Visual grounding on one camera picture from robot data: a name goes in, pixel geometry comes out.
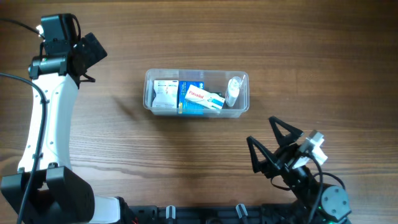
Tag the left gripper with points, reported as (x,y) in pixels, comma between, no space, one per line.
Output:
(92,48)

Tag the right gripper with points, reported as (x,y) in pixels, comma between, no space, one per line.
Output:
(284,156)

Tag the white dropper bottle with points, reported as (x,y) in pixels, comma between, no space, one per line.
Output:
(232,91)

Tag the white Panadol box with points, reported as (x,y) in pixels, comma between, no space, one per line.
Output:
(202,97)

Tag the white medicine box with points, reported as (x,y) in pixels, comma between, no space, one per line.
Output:
(166,93)

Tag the blue medicine box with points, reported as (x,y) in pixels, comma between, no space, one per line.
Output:
(185,107)

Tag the green round-label packet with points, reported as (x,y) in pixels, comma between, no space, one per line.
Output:
(219,94)

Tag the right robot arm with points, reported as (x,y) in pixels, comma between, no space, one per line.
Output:
(321,197)

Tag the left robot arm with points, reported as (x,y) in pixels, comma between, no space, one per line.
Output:
(45,189)

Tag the clear plastic container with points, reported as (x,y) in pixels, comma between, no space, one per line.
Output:
(214,81)

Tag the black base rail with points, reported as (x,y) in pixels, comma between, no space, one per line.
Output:
(260,214)

